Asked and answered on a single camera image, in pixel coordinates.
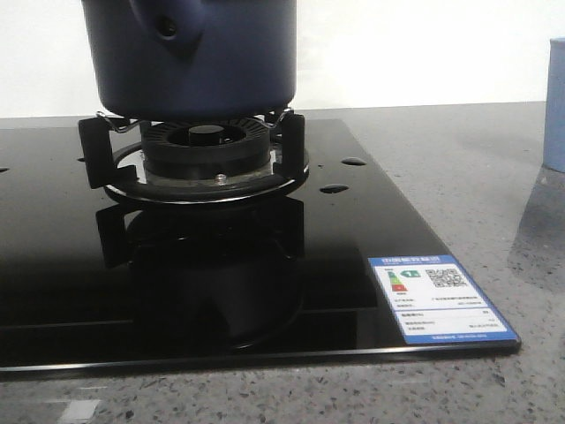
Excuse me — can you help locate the light blue cup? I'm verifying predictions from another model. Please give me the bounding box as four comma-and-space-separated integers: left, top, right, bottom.
543, 37, 564, 173

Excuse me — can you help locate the black pot support grate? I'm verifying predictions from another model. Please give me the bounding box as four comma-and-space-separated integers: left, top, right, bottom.
79, 109, 309, 205

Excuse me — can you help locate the dark blue cooking pot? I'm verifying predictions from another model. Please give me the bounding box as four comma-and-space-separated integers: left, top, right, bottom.
82, 0, 298, 121

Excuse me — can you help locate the black gas burner head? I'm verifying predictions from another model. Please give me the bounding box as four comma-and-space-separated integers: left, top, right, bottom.
141, 118, 270, 179

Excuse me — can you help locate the blue white energy label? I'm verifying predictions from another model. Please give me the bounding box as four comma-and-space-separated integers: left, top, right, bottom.
368, 254, 518, 345

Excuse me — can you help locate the black glass stove top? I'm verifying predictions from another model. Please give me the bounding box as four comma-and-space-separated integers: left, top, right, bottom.
1, 120, 521, 380

